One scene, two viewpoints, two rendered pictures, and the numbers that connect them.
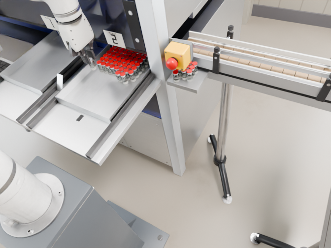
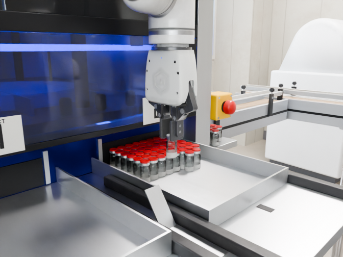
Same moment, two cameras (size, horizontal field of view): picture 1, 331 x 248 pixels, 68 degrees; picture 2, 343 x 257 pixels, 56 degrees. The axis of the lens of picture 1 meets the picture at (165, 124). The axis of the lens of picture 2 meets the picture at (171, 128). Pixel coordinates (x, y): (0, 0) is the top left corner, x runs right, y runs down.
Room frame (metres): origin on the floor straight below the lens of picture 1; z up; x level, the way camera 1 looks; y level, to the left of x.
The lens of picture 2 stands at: (0.71, 0.83, 1.15)
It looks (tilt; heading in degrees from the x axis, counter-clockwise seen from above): 14 degrees down; 277
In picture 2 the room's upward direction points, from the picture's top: straight up
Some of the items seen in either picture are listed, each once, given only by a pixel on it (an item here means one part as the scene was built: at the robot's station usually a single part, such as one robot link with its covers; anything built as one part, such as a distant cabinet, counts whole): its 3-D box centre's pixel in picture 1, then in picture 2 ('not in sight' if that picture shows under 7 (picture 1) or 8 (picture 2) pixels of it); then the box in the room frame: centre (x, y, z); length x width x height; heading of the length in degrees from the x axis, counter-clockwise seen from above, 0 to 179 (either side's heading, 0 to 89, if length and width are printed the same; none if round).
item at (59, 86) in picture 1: (50, 91); (183, 219); (0.74, 0.40, 0.91); 0.14 x 0.03 x 0.06; 142
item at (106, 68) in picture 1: (115, 71); (171, 161); (0.79, 0.15, 0.90); 0.18 x 0.02 x 0.05; 51
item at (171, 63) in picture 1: (172, 63); (227, 107); (0.65, -0.07, 0.99); 0.04 x 0.04 x 0.04; 51
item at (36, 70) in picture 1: (50, 59); (25, 230); (0.97, 0.44, 0.90); 0.34 x 0.26 x 0.04; 141
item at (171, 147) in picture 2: (91, 64); (171, 146); (0.78, 0.22, 0.96); 0.02 x 0.02 x 0.04
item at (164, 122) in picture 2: (91, 48); (162, 120); (0.80, 0.21, 1.02); 0.03 x 0.03 x 0.07; 51
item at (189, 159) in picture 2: (119, 77); (189, 160); (0.75, 0.14, 0.90); 0.02 x 0.02 x 0.05
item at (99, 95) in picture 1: (110, 79); (185, 170); (0.75, 0.18, 0.90); 0.34 x 0.26 x 0.04; 141
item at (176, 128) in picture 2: (82, 57); (180, 124); (0.76, 0.24, 1.01); 0.03 x 0.03 x 0.07; 51
